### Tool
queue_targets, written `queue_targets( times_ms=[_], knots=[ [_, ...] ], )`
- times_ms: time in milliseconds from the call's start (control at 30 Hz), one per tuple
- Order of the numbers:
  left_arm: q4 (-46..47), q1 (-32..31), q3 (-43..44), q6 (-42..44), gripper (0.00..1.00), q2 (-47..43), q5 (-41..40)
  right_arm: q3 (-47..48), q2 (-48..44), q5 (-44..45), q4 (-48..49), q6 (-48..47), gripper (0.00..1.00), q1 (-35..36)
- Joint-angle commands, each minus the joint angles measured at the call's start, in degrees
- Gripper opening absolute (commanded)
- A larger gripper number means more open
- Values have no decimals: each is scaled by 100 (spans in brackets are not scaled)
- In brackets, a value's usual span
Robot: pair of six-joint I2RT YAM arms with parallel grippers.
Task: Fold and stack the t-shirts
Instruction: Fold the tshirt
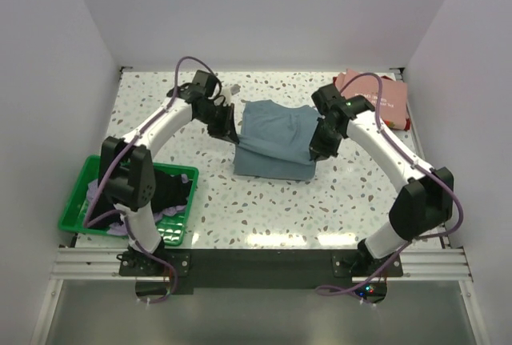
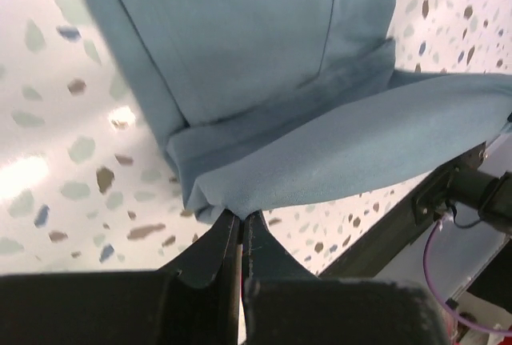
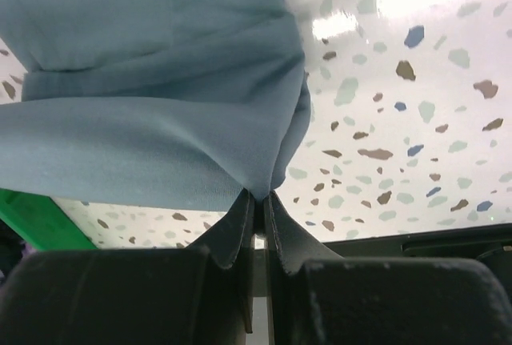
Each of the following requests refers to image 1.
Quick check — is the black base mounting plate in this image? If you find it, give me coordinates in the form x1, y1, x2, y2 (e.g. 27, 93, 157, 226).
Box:
116, 248, 384, 297

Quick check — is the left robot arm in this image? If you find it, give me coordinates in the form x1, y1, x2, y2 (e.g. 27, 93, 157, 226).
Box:
98, 70, 239, 275

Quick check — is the lavender garment in basket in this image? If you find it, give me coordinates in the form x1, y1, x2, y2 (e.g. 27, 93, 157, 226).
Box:
86, 172, 193, 238

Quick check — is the green plastic basket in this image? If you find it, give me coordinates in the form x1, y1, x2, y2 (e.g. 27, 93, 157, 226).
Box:
58, 155, 199, 246

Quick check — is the red folded t-shirt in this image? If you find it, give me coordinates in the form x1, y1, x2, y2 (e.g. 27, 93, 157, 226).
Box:
380, 76, 410, 130

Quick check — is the aluminium frame rail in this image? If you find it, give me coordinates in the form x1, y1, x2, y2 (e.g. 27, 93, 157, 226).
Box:
51, 247, 472, 281

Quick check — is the blue t-shirt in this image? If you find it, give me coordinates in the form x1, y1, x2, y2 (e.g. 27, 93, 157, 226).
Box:
234, 100, 319, 181

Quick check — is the black garment in basket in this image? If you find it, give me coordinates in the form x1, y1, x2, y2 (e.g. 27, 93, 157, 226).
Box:
83, 168, 191, 232

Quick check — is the pink folded t-shirt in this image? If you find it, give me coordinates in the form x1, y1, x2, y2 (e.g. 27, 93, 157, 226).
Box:
333, 69, 410, 130

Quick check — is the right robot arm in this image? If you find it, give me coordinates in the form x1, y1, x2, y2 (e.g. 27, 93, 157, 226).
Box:
309, 84, 454, 275

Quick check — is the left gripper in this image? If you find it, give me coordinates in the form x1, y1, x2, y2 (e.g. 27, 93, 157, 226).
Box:
196, 102, 238, 144

